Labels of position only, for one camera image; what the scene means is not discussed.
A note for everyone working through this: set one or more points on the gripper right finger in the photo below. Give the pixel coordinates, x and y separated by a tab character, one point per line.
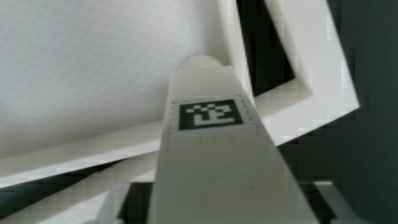
329	205

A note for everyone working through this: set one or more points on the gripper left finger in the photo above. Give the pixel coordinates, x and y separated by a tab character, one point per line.
125	208

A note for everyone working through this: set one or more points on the white desk top tray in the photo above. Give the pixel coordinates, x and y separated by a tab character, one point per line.
89	52

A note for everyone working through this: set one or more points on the white L-shaped obstacle fence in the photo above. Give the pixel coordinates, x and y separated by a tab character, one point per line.
297	84

